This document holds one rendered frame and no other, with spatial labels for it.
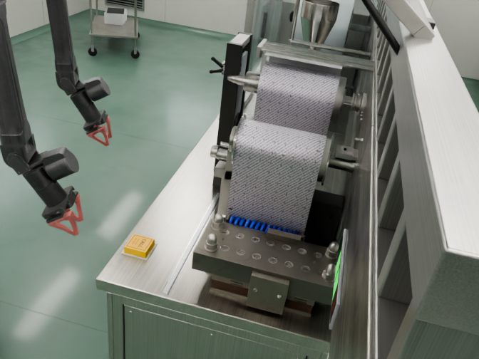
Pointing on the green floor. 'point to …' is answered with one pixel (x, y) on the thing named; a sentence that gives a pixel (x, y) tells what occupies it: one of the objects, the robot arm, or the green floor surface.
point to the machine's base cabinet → (187, 336)
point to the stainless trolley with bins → (114, 26)
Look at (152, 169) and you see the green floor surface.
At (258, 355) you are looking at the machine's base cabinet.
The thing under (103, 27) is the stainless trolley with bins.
